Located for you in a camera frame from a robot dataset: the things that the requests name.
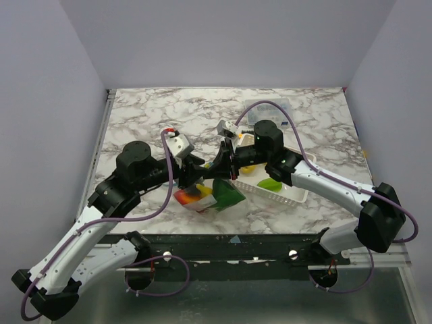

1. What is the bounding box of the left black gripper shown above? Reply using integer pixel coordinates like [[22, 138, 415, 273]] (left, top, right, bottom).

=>
[[136, 153, 211, 192]]

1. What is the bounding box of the yellow toy banana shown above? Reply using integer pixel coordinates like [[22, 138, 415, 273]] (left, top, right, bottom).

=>
[[196, 184, 213, 197]]

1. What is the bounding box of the green toy leafy vegetable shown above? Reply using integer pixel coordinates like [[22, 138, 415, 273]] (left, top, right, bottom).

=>
[[211, 178, 246, 212]]

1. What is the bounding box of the clear zip top bag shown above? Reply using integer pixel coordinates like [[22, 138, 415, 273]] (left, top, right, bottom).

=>
[[172, 178, 248, 216]]

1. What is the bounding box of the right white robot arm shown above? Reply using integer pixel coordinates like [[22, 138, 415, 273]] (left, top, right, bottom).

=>
[[204, 120, 406, 265]]

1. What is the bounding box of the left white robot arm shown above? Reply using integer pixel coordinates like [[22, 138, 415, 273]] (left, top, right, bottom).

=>
[[11, 137, 204, 321]]

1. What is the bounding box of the yellow toy lemon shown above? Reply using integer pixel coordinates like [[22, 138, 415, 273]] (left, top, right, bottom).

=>
[[240, 165, 256, 174]]

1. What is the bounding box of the white perforated plastic basket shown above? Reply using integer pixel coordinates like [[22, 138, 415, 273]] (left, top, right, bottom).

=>
[[232, 133, 317, 207]]

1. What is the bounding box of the green toy star fruit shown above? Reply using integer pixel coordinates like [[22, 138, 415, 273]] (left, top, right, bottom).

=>
[[256, 178, 283, 192]]

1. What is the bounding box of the clear plastic screw box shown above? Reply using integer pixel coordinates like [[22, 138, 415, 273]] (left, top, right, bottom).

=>
[[244, 98, 292, 127]]

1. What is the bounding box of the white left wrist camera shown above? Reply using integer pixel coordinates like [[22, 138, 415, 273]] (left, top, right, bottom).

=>
[[166, 131, 194, 159]]

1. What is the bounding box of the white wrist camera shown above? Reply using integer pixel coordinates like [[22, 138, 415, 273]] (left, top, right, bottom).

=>
[[166, 131, 194, 159], [216, 120, 238, 139]]

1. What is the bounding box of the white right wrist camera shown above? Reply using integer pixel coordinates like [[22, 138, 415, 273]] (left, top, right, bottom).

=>
[[216, 120, 238, 139]]

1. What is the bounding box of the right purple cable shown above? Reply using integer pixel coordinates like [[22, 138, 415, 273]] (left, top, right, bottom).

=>
[[236, 101, 419, 293]]

